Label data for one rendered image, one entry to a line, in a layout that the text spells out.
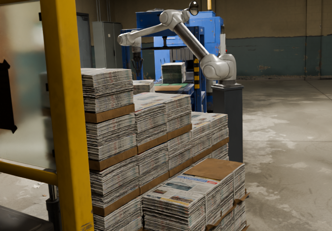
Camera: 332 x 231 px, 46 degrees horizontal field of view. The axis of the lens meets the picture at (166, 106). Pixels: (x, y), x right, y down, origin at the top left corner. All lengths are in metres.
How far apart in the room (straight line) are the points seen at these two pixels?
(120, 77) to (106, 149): 0.35
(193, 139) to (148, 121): 0.54
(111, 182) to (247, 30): 10.37
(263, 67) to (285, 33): 1.17
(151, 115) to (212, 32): 4.85
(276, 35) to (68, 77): 10.86
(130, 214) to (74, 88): 0.91
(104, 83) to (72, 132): 0.45
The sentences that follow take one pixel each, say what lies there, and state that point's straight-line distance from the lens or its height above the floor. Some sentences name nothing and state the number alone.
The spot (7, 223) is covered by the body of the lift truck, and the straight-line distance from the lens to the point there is 1.58.
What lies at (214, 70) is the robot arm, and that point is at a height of 1.17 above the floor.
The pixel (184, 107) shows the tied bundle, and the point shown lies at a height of 1.00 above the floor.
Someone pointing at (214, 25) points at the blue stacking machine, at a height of 1.60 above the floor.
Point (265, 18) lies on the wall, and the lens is 12.03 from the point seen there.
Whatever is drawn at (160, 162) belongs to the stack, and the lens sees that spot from 2.25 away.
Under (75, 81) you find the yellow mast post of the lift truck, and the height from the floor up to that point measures 1.30.
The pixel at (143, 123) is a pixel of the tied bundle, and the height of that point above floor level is 0.99.
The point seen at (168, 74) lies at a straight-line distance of 5.40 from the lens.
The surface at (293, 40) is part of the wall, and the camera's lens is 12.09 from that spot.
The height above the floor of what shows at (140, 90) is 0.98.
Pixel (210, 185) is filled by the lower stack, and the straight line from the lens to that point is 2.25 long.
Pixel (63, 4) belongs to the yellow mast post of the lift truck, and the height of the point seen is 1.56.
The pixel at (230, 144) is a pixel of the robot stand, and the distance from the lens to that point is 3.39.
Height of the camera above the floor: 1.44
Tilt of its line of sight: 10 degrees down
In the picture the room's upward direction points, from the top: 3 degrees counter-clockwise
